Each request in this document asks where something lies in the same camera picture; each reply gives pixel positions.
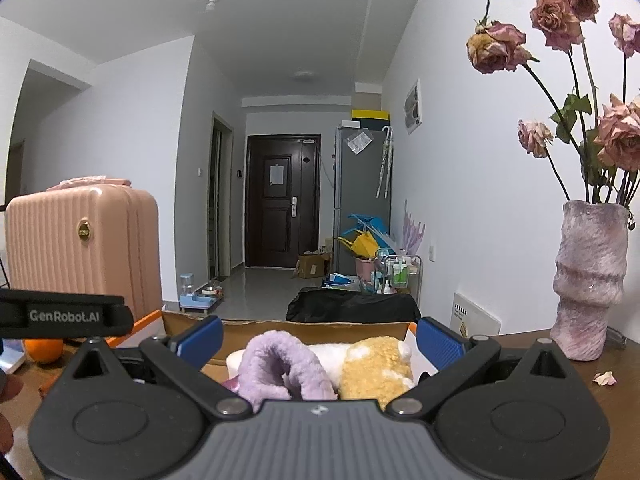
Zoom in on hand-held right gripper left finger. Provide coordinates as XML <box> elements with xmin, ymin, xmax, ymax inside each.
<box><xmin>70</xmin><ymin>316</ymin><xmax>252</xmax><ymax>417</ymax></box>

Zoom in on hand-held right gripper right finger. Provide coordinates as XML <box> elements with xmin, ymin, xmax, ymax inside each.
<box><xmin>385</xmin><ymin>317</ymin><xmax>573</xmax><ymax>418</ymax></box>

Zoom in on lilac fluffy sock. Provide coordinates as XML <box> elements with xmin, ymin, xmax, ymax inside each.
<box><xmin>237</xmin><ymin>329</ymin><xmax>339</xmax><ymax>414</ymax></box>

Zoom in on red cardboard box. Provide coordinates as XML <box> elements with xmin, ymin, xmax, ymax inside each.
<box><xmin>105</xmin><ymin>308</ymin><xmax>437</xmax><ymax>397</ymax></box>

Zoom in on white plush toy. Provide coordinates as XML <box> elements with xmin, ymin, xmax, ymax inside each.
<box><xmin>226</xmin><ymin>342</ymin><xmax>361</xmax><ymax>386</ymax></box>

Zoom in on person's left hand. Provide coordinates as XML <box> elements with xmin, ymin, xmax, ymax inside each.
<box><xmin>0</xmin><ymin>374</ymin><xmax>24</xmax><ymax>457</ymax></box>

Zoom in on orange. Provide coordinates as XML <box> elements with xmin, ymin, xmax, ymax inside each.
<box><xmin>23</xmin><ymin>338</ymin><xmax>65</xmax><ymax>365</ymax></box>

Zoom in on blue pet water dispenser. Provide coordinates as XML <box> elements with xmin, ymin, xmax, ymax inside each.
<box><xmin>178</xmin><ymin>273</ymin><xmax>225</xmax><ymax>311</ymax></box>

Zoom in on blue tissue pack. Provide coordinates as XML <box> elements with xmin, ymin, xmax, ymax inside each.
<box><xmin>0</xmin><ymin>347</ymin><xmax>27</xmax><ymax>374</ymax></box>

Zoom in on pink ribbed suitcase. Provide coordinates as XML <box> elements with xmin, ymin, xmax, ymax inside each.
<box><xmin>3</xmin><ymin>175</ymin><xmax>164</xmax><ymax>322</ymax></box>

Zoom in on trolley cart with bottles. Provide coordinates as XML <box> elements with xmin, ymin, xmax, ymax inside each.
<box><xmin>372</xmin><ymin>253</ymin><xmax>424</xmax><ymax>297</ymax></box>

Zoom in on black chair back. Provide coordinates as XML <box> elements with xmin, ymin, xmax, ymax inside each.
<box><xmin>286</xmin><ymin>287</ymin><xmax>421</xmax><ymax>324</ymax></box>

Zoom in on pink bucket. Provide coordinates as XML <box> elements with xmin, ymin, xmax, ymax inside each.
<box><xmin>354</xmin><ymin>255</ymin><xmax>379</xmax><ymax>284</ymax></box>

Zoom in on yellow bag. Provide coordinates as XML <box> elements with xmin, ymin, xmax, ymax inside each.
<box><xmin>337</xmin><ymin>229</ymin><xmax>381</xmax><ymax>260</ymax></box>

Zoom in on blue folding rack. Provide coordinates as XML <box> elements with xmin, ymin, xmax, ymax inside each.
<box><xmin>347</xmin><ymin>212</ymin><xmax>399</xmax><ymax>256</ymax></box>

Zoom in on brown cardboard box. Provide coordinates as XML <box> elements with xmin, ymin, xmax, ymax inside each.
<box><xmin>296</xmin><ymin>252</ymin><xmax>332</xmax><ymax>280</ymax></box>

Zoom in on dark brown door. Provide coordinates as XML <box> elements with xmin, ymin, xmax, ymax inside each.
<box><xmin>244</xmin><ymin>134</ymin><xmax>322</xmax><ymax>269</ymax></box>

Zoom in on lilac textured vase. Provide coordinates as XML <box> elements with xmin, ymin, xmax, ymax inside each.
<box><xmin>549</xmin><ymin>199</ymin><xmax>630</xmax><ymax>362</ymax></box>

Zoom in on grey refrigerator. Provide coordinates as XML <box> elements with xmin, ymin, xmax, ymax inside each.
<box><xmin>333</xmin><ymin>124</ymin><xmax>394</xmax><ymax>282</ymax></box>

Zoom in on dried pink roses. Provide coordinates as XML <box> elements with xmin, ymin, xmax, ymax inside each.
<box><xmin>466</xmin><ymin>0</ymin><xmax>640</xmax><ymax>207</ymax></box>

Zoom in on white wall box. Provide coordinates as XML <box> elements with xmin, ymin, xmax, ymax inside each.
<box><xmin>452</xmin><ymin>292</ymin><xmax>503</xmax><ymax>337</ymax></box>

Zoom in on dark cable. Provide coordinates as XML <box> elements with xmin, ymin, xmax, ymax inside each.
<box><xmin>604</xmin><ymin>327</ymin><xmax>629</xmax><ymax>352</ymax></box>

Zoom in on white wall panel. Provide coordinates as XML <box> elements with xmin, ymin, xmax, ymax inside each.
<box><xmin>403</xmin><ymin>78</ymin><xmax>424</xmax><ymax>136</ymax></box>

